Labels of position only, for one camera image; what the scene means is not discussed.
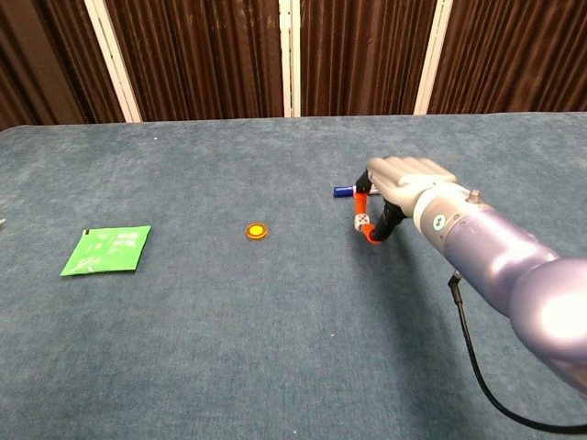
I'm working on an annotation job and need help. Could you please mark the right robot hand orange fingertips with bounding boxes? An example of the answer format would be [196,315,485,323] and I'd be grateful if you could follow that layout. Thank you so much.
[352,156,460,247]

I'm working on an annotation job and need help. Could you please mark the white marker pen blue cap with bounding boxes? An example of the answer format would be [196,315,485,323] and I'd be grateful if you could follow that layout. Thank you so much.
[333,184,381,199]

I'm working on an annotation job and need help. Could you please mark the dark pleated curtain panel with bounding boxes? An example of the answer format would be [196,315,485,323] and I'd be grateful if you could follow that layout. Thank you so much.
[299,0,437,118]
[0,0,126,132]
[104,0,284,123]
[426,0,587,116]

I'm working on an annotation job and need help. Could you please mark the teal table mat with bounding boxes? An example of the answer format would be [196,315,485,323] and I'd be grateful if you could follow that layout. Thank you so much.
[0,111,587,440]

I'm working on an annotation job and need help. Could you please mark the green foil packet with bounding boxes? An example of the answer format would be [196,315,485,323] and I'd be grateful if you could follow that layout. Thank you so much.
[60,225,152,278]

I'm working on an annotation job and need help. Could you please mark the white partition post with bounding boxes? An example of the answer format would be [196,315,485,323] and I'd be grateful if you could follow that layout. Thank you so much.
[278,0,303,118]
[83,0,142,124]
[413,0,454,116]

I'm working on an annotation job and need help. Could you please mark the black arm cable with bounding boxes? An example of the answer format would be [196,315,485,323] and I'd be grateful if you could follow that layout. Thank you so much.
[448,269,587,435]

